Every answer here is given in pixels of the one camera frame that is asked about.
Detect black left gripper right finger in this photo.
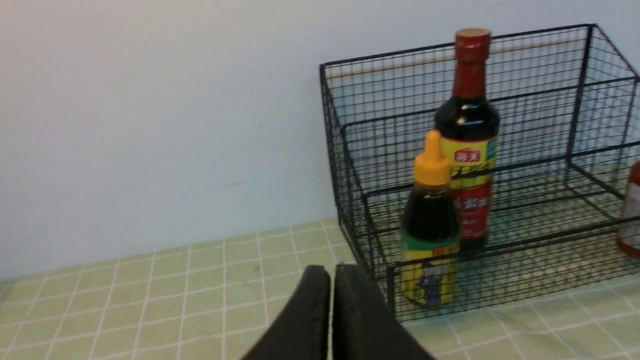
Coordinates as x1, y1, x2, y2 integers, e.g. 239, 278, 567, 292
332, 263, 434, 360

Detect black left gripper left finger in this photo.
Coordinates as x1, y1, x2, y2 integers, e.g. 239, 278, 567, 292
243, 265, 332, 360

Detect small dark vinegar bottle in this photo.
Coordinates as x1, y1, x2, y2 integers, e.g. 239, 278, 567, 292
399, 130, 461, 309

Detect tall soy sauce bottle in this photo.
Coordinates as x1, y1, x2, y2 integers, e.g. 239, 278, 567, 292
434, 28, 500, 254

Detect small red chili sauce bottle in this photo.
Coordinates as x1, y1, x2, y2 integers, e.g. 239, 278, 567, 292
615, 162, 640, 260

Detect green checkered tablecloth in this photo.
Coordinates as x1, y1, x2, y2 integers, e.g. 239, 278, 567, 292
1, 160, 639, 360

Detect black wire mesh shelf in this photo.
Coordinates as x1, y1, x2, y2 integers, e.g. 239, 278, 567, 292
318, 23, 639, 321

